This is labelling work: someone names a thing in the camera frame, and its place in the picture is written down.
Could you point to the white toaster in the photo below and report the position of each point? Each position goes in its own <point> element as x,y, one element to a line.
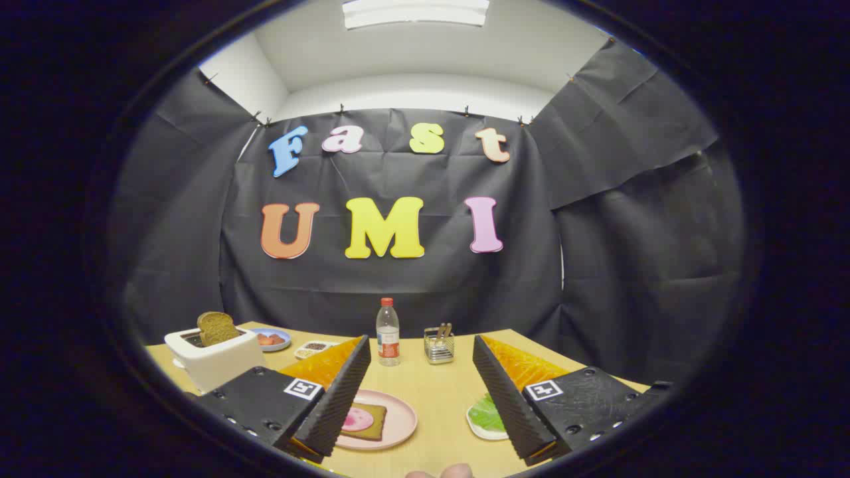
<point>219,364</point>

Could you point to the white square plate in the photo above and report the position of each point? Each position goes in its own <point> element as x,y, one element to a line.
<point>486,435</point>

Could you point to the green lettuce leaf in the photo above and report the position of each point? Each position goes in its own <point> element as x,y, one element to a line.
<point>485,415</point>

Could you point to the white condiment tray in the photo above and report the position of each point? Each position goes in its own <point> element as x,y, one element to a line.
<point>312,347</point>

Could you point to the pink round plate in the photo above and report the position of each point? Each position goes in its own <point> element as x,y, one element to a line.
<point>398,418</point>

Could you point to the clear water bottle red label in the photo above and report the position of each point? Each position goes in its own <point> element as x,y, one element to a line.
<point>388,332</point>

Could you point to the red food pieces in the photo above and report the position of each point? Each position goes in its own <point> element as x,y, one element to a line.
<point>271,340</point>

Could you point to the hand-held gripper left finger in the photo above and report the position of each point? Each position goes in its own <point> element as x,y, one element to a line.
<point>339,405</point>

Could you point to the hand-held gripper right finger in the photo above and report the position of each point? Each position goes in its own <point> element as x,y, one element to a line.
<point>508,405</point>

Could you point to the ceiling light panel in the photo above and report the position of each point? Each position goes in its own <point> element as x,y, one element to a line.
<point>415,13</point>

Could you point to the brown bread slice with ham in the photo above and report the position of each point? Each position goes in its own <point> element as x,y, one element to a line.
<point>376,426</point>

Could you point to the pink ham slice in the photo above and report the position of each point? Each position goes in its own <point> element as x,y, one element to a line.
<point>358,419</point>

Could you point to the blue plate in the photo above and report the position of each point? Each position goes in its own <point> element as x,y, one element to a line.
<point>275,348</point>

